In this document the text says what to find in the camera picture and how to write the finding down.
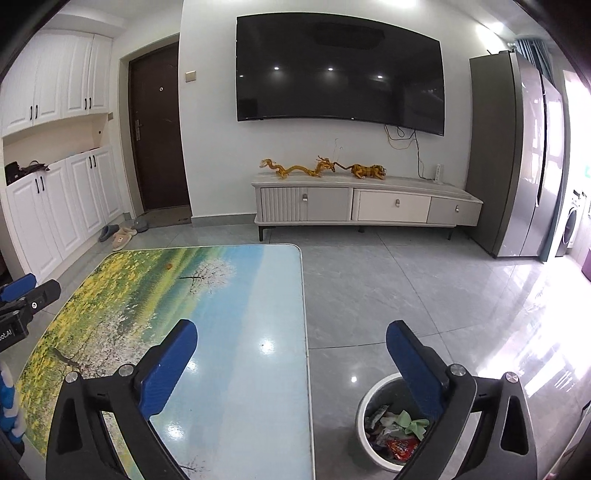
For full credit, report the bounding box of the light green plastic bag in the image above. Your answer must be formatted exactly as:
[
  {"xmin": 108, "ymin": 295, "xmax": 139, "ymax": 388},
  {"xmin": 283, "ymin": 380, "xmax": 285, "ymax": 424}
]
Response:
[{"xmin": 394, "ymin": 410, "xmax": 431, "ymax": 441}]

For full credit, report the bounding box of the white round trash bin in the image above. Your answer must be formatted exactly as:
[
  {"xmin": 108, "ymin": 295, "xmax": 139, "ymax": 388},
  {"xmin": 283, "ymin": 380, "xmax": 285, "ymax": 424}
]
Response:
[{"xmin": 355, "ymin": 373, "xmax": 435, "ymax": 476}]

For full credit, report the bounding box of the grey steel refrigerator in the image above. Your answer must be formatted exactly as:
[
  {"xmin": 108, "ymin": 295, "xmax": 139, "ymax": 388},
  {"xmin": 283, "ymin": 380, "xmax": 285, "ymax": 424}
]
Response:
[{"xmin": 466, "ymin": 51, "xmax": 565, "ymax": 258}]

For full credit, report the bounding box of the white shoe cabinet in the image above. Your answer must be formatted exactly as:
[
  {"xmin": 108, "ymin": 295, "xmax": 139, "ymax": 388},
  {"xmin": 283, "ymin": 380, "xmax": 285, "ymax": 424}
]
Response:
[{"xmin": 1, "ymin": 30, "xmax": 129, "ymax": 281}]

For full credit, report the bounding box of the black wall television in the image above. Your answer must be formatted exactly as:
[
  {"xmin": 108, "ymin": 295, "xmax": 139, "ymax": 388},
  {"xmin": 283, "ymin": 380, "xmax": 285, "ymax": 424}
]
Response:
[{"xmin": 235, "ymin": 12, "xmax": 445, "ymax": 136}]

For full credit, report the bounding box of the landscape print table cover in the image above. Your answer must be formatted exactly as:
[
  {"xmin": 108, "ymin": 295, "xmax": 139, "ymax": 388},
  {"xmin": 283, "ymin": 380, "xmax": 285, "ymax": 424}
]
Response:
[{"xmin": 18, "ymin": 244, "xmax": 315, "ymax": 479}]

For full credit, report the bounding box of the golden dragon figurine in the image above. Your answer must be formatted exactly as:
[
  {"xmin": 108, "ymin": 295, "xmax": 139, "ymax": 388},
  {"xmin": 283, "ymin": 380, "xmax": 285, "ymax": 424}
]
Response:
[{"xmin": 259, "ymin": 156, "xmax": 335, "ymax": 179}]

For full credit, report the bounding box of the beige slipper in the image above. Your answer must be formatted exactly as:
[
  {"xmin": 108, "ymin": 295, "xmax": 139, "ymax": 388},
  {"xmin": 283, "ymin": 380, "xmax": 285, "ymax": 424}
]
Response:
[{"xmin": 112, "ymin": 227, "xmax": 137, "ymax": 252}]

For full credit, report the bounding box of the dark grey slipper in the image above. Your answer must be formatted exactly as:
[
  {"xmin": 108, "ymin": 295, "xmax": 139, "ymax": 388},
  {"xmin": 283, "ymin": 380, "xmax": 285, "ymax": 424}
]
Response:
[{"xmin": 132, "ymin": 218, "xmax": 149, "ymax": 233}]

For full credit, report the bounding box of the dark brown entrance door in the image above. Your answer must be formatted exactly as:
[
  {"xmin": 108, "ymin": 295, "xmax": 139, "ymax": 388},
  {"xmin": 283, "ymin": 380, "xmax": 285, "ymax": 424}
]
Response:
[{"xmin": 128, "ymin": 43, "xmax": 189, "ymax": 211}]

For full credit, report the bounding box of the red chip bag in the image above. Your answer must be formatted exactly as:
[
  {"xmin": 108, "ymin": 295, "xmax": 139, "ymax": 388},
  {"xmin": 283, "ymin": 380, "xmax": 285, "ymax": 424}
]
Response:
[{"xmin": 385, "ymin": 438, "xmax": 420, "ymax": 463}]

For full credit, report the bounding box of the white washing machine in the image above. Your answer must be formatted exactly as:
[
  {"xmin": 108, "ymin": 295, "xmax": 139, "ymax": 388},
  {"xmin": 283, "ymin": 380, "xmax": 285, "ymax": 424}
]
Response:
[{"xmin": 556, "ymin": 189, "xmax": 588, "ymax": 257}]

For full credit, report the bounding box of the golden tiger figurine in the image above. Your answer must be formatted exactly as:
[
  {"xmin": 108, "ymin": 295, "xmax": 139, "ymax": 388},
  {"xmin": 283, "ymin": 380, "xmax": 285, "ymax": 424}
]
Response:
[{"xmin": 345, "ymin": 164, "xmax": 387, "ymax": 180}]

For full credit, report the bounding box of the purple stool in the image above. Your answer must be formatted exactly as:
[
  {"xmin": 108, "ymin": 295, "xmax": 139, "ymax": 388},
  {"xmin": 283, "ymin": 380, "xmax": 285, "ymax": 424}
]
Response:
[{"xmin": 581, "ymin": 249, "xmax": 591, "ymax": 281}]

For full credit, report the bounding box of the grey white tv cabinet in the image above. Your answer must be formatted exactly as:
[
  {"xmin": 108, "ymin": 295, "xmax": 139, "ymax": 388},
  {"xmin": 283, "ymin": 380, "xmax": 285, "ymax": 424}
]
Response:
[{"xmin": 252, "ymin": 173, "xmax": 483, "ymax": 231}]

